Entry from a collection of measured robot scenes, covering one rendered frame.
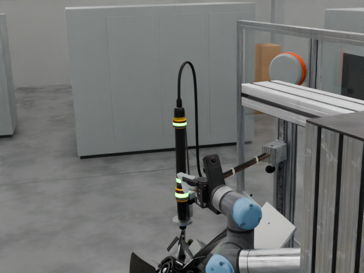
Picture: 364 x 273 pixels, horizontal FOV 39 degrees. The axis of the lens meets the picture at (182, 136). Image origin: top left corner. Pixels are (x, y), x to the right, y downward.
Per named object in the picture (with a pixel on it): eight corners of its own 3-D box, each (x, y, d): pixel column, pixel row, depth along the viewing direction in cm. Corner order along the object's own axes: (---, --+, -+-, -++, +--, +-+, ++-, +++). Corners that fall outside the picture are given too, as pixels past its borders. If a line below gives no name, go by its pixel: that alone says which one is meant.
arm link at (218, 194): (218, 193, 143) (244, 187, 146) (210, 187, 147) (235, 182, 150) (218, 218, 145) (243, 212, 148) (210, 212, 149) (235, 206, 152)
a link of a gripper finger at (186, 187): (171, 190, 165) (193, 197, 158) (170, 173, 163) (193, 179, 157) (178, 188, 167) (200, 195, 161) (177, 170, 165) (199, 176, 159)
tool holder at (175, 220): (184, 214, 185) (183, 188, 182) (200, 219, 181) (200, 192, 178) (168, 222, 178) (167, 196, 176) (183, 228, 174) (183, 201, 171)
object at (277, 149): (273, 157, 230) (274, 138, 227) (287, 160, 225) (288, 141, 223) (261, 163, 222) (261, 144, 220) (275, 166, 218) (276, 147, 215)
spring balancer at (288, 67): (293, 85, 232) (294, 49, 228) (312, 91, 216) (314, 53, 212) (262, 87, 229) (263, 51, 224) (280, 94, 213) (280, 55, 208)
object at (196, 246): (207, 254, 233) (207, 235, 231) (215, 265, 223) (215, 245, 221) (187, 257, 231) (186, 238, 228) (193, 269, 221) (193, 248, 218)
